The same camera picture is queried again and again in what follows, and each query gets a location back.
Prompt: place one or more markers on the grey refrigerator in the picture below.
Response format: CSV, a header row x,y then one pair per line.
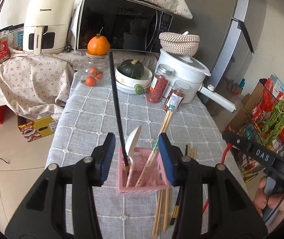
x,y
229,32

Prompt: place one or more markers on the black chopstick gold band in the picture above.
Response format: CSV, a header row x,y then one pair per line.
x,y
117,111

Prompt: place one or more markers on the white bowl green knob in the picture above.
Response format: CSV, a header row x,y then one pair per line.
x,y
134,86

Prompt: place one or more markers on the woven rope basket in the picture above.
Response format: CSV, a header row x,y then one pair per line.
x,y
179,44

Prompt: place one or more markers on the goji berry jar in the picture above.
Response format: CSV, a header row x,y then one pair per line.
x,y
159,83

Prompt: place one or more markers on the white plastic spoon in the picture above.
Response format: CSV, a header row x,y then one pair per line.
x,y
130,145

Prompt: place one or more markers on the large orange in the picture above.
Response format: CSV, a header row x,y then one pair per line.
x,y
98,45

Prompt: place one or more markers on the grey checked tablecloth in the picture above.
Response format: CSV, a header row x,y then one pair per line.
x,y
89,116

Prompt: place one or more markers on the green pumpkin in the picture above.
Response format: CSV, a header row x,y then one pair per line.
x,y
131,68

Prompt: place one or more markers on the dotted white cloth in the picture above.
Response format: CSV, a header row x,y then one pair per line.
x,y
35,87

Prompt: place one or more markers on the glass jar with tangerines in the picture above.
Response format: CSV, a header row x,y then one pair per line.
x,y
92,69

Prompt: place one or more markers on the white electric pot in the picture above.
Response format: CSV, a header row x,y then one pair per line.
x,y
192,72

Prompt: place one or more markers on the yellow cardboard box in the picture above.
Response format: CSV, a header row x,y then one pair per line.
x,y
36,129

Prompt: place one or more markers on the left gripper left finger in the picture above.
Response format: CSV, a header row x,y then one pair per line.
x,y
102,156

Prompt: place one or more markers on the cream air fryer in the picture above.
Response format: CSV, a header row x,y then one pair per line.
x,y
46,26

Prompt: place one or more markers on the right hand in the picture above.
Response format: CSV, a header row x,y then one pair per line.
x,y
261,201

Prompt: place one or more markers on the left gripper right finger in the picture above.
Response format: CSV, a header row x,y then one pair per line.
x,y
171,156

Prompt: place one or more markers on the black wire rack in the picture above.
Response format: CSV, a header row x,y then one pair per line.
x,y
257,108

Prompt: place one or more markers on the green vegetables bundle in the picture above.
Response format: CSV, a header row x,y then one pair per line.
x,y
274,124

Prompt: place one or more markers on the paper-wrapped chopsticks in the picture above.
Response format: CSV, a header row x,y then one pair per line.
x,y
155,149

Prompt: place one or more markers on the black microwave oven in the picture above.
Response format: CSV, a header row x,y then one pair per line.
x,y
131,25

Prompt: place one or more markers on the dried fruit jar labelled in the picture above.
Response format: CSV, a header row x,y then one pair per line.
x,y
176,95

